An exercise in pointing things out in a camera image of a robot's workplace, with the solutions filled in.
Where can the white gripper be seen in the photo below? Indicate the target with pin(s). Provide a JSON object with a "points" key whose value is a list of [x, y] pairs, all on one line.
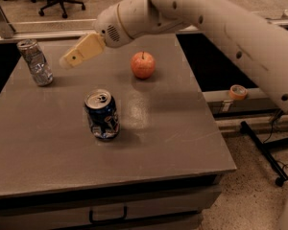
{"points": [[110, 25]]}

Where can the silver redbull can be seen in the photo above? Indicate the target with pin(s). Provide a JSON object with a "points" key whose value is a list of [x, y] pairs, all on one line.
{"points": [[36, 61]]}

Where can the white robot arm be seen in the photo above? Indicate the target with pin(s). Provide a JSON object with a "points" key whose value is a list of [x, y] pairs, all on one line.
{"points": [[258, 48]]}

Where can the red apple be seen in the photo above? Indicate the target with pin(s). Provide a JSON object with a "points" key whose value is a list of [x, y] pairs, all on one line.
{"points": [[143, 65]]}

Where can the blue pepsi can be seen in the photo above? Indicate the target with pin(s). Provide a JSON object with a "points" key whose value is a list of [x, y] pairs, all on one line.
{"points": [[102, 116]]}

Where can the orange tape roll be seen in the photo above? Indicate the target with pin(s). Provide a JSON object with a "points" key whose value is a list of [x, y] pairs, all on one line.
{"points": [[238, 92]]}

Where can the black wheeled stand base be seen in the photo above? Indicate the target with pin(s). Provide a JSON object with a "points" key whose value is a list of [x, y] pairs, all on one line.
{"points": [[266, 146]]}

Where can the metal glass bracket left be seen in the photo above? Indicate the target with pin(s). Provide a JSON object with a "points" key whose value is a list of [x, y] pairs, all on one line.
{"points": [[6, 29]]}

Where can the black drawer handle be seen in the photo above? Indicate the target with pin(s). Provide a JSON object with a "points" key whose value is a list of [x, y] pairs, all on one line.
{"points": [[107, 214]]}

